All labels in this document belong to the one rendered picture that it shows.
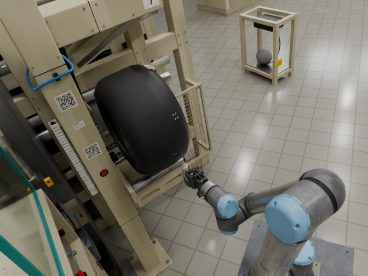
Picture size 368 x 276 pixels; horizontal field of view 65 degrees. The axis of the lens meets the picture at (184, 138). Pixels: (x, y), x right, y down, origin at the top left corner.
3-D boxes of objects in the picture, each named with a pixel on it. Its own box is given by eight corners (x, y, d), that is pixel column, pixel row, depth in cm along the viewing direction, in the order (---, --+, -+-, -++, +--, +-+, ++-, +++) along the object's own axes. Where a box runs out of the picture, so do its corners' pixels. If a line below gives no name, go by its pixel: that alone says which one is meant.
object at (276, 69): (275, 86, 371) (276, 23, 319) (242, 72, 412) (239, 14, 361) (293, 75, 382) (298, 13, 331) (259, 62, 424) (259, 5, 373)
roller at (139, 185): (130, 188, 163) (134, 194, 161) (129, 185, 159) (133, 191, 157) (181, 157, 175) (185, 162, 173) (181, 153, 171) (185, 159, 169)
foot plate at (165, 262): (142, 286, 210) (142, 285, 208) (127, 258, 228) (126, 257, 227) (173, 263, 219) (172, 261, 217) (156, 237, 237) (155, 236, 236)
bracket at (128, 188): (135, 204, 159) (130, 193, 152) (108, 165, 186) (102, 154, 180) (141, 201, 160) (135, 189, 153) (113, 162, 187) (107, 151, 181)
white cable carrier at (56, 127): (92, 196, 155) (50, 127, 125) (89, 190, 159) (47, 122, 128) (99, 191, 157) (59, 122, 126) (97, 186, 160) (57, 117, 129)
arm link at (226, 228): (247, 227, 131) (243, 208, 124) (226, 241, 128) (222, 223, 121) (233, 214, 139) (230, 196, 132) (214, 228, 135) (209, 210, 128)
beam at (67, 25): (55, 51, 134) (38, 18, 125) (42, 38, 152) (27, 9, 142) (165, 7, 155) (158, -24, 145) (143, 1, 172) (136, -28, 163)
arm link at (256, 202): (348, 151, 78) (248, 189, 141) (316, 174, 74) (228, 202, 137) (375, 189, 76) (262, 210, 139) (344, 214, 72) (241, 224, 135)
